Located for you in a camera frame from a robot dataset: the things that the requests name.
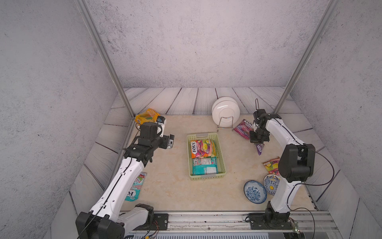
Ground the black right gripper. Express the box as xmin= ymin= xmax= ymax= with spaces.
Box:
xmin=249 ymin=128 xmax=268 ymax=144

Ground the purple Fox's berries bag back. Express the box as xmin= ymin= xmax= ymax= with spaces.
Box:
xmin=255 ymin=143 xmax=265 ymax=155

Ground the pink Fox's berries candy bag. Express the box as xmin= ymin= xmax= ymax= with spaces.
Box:
xmin=233 ymin=119 xmax=254 ymax=140

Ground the yellow orange candy bag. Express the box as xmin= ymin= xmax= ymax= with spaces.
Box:
xmin=135 ymin=108 xmax=160 ymax=124

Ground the pink yellow Fox's candy bag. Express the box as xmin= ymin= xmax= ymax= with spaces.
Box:
xmin=190 ymin=139 xmax=216 ymax=158

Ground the teal Fox's candy bag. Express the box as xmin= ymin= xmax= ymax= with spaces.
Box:
xmin=192 ymin=157 xmax=218 ymax=176

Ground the teal red Fox's fruits bag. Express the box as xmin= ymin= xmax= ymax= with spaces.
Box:
xmin=125 ymin=172 xmax=147 ymax=202

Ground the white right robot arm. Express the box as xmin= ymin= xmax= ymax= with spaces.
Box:
xmin=250 ymin=109 xmax=315 ymax=224

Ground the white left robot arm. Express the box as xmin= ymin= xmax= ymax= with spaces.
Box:
xmin=76 ymin=116 xmax=175 ymax=239

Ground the green plastic basket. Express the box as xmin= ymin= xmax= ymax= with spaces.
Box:
xmin=187 ymin=132 xmax=226 ymax=180

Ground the orange Fox's fruits candy bag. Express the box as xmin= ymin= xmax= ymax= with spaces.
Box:
xmin=263 ymin=157 xmax=280 ymax=176

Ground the white plate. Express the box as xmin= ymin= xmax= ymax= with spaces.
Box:
xmin=211 ymin=97 xmax=240 ymax=125

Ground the blue yellow patterned plate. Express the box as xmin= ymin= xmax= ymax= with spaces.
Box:
xmin=263 ymin=174 xmax=281 ymax=196

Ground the blue patterned bowl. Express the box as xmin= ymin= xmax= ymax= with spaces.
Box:
xmin=244 ymin=180 xmax=267 ymax=204

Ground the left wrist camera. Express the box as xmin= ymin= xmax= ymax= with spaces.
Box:
xmin=156 ymin=116 xmax=166 ymax=137

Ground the metal wire plate rack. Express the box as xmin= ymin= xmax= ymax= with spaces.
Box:
xmin=217 ymin=116 xmax=234 ymax=132

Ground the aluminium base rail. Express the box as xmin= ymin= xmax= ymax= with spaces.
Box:
xmin=83 ymin=210 xmax=341 ymax=239

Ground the aluminium corner post right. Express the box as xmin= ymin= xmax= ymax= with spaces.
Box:
xmin=273 ymin=0 xmax=340 ymax=114

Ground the aluminium corner post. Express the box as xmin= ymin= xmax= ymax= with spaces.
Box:
xmin=75 ymin=0 xmax=135 ymax=117
xmin=273 ymin=0 xmax=340 ymax=114

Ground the aluminium corner post left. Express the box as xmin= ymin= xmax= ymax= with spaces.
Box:
xmin=75 ymin=0 xmax=135 ymax=117

